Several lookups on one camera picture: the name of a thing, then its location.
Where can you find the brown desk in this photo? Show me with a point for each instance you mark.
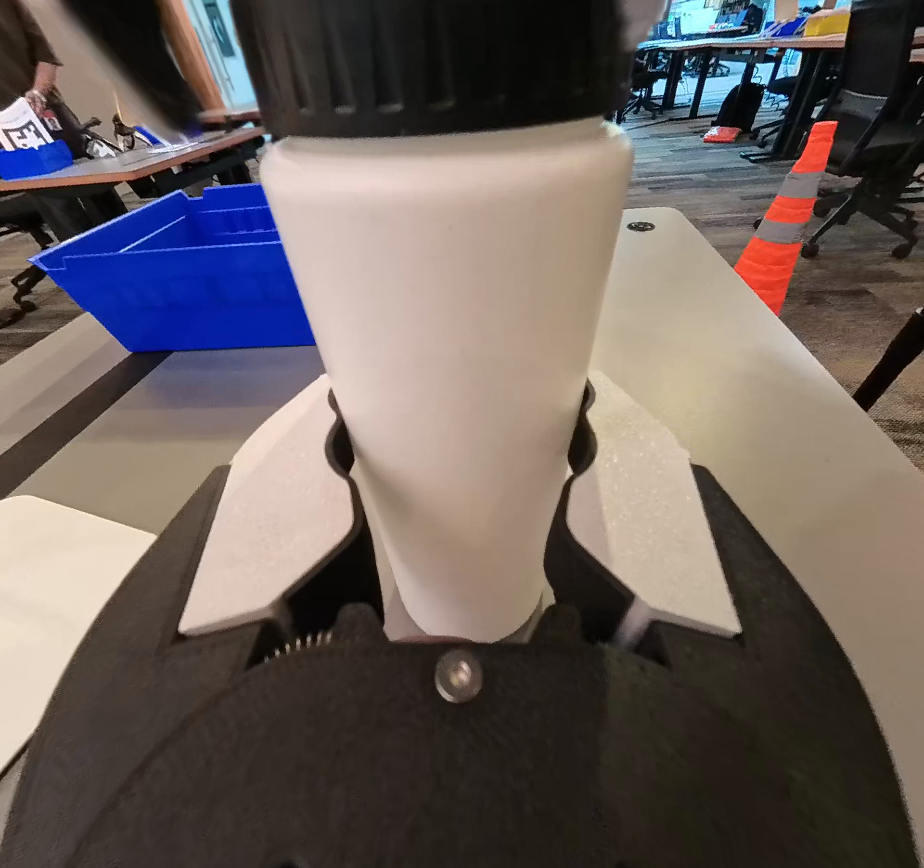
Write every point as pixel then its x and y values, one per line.
pixel 108 171
pixel 758 45

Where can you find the orange traffic cone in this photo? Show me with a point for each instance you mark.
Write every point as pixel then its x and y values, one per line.
pixel 783 232

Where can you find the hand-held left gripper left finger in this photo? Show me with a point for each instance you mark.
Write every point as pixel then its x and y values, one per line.
pixel 274 521

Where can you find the red floor object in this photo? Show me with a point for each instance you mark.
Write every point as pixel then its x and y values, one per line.
pixel 722 134

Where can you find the black bottle lid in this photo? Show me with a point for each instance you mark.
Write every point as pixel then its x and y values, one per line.
pixel 433 45

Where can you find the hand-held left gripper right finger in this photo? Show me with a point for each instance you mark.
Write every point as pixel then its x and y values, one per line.
pixel 650 528

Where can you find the yellow container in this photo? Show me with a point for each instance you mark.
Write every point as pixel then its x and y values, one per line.
pixel 826 23

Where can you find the printed marker tag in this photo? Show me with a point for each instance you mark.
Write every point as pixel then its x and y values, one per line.
pixel 25 128

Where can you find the black tape strip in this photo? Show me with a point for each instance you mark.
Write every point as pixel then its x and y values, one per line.
pixel 72 406

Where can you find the black tripod leg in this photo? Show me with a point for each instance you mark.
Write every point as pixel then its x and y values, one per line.
pixel 891 362

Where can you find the black backpack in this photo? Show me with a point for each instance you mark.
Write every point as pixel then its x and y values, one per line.
pixel 740 106

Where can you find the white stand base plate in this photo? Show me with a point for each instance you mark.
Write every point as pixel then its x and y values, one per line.
pixel 65 579

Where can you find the white plastic bottle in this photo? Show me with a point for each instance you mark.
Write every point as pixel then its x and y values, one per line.
pixel 447 377

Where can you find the blue plastic bin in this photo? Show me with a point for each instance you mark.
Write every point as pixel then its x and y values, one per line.
pixel 180 290
pixel 36 164

